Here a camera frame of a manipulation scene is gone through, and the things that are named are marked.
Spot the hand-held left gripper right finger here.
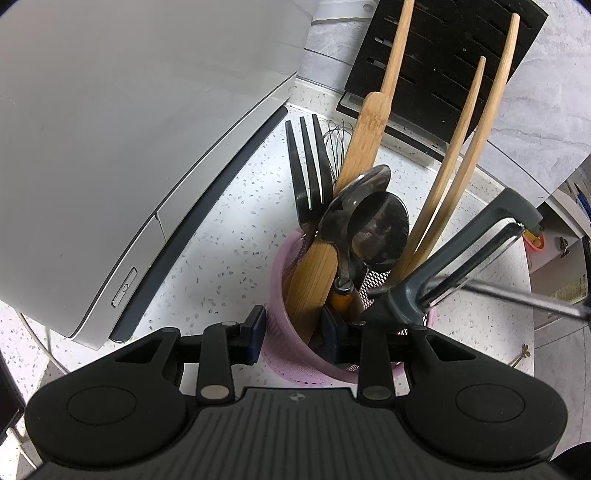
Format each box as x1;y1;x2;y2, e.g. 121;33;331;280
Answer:
322;305;478;403

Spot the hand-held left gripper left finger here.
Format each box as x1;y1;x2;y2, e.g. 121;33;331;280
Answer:
113;305;267;403

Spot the pink mesh cup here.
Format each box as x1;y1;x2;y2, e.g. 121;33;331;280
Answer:
270;231;439;386

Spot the steel spoon with wooden handle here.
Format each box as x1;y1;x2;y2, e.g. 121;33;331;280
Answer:
321;165;393;319

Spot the small steel spoon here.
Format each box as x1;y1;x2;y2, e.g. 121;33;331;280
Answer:
350;191;411;278

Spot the black fork with wooden handle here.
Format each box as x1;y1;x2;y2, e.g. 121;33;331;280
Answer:
285;114;335;234

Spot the grey peeler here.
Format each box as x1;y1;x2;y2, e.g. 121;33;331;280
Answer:
362;187;544;326

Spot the long steel utensil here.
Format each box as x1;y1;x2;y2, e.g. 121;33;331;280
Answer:
459;277;591;321

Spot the wooden spatula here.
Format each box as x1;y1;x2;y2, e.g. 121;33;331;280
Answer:
284;91;394;326

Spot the steel whisk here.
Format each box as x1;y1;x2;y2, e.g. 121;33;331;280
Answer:
323;119;349;178

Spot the open cabinet door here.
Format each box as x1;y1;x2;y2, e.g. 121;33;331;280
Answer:
529;240;591;333

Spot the white countertop appliance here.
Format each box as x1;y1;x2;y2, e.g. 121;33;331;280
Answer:
0;0;319;350

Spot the black device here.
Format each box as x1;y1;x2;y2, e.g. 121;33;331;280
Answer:
0;354;26;446

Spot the black knife block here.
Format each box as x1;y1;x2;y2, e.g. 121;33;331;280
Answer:
336;0;550;162

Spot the gold spoon with leaf handle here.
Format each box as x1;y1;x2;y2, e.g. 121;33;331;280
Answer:
509;342;533;370

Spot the white cable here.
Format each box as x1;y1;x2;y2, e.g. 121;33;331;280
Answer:
14;308;63;374

